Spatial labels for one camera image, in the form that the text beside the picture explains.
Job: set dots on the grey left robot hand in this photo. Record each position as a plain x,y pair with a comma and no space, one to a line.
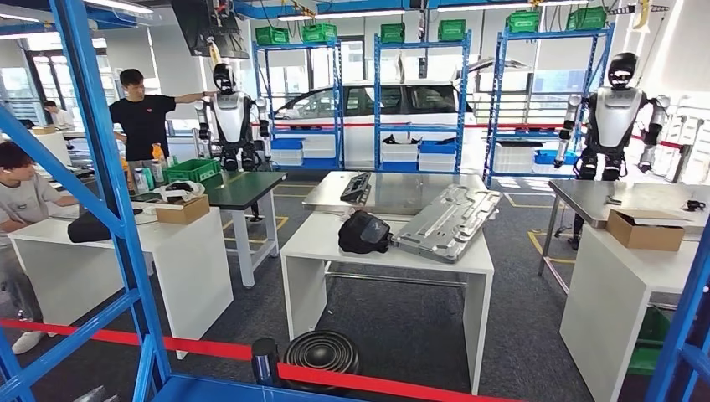
91,396

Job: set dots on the blue steel shelf rack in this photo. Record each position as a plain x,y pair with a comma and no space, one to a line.
106,166
552,32
339,100
378,100

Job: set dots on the black ribbed plastic part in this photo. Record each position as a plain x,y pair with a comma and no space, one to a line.
355,188

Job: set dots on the black trim part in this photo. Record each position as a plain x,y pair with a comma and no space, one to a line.
395,140

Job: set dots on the black soft bag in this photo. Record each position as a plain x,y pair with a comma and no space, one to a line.
89,228

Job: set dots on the person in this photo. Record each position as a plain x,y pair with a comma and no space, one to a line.
60,117
25,202
141,125

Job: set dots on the clear bottle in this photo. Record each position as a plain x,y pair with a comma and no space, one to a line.
138,182

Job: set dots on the white headset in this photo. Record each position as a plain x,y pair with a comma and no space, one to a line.
177,190

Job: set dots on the green bottle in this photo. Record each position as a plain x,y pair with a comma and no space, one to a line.
148,178

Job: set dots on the black ribbed round base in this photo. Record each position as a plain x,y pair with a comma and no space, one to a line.
322,352

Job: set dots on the green plastic crate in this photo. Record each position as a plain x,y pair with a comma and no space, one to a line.
319,33
272,36
191,171
451,30
586,18
649,344
393,33
522,22

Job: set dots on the orange bottle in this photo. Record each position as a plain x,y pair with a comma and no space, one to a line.
158,154

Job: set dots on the green top table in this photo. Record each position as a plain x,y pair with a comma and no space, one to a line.
244,188

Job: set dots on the white storage bin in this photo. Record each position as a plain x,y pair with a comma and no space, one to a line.
399,153
437,163
287,157
319,147

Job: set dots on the black white humanoid robot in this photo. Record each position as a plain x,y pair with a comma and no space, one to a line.
613,116
232,116

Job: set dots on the black helmet bag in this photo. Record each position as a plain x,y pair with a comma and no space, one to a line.
363,233

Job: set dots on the blue storage bin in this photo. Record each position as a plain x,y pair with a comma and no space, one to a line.
287,144
319,163
438,147
399,167
549,158

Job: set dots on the yellow hoist hook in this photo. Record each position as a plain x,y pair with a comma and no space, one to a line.
214,53
640,14

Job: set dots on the black hanging monitor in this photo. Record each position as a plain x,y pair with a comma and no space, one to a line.
208,28

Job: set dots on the large silver metal panel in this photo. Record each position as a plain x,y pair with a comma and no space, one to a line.
444,224

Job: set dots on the white car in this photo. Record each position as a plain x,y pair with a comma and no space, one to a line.
360,89

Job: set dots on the white plastic crate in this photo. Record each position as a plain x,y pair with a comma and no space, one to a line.
513,159

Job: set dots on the open brown cardboard box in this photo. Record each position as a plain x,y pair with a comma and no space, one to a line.
643,236

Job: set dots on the small black device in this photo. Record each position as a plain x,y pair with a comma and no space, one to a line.
695,206

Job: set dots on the dark barrier post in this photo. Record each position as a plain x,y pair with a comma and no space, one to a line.
265,363

